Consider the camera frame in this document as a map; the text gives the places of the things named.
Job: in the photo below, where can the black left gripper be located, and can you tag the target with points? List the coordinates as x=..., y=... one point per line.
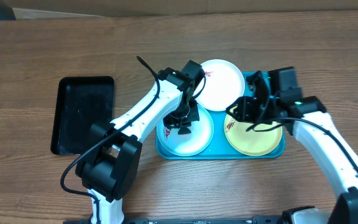
x=169, y=122

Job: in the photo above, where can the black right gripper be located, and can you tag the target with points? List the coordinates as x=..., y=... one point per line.
x=247, y=114

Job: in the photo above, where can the light blue plate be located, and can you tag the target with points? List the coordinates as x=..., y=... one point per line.
x=187, y=144

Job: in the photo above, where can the pink green sponge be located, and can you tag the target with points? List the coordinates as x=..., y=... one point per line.
x=183, y=130

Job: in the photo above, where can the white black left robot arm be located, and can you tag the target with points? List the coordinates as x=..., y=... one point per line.
x=109, y=168

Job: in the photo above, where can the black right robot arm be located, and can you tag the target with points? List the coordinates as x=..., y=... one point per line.
x=277, y=98

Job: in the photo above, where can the teal plastic tray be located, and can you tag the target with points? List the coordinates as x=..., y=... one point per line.
x=219, y=147

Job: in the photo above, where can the black plastic tray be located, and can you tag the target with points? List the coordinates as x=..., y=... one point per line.
x=81, y=102

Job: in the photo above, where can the yellow plate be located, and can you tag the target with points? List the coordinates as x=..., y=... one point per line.
x=256, y=142

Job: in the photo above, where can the white plate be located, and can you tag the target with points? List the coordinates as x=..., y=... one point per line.
x=223, y=85

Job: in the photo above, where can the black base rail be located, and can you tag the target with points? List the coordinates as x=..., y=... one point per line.
x=263, y=219

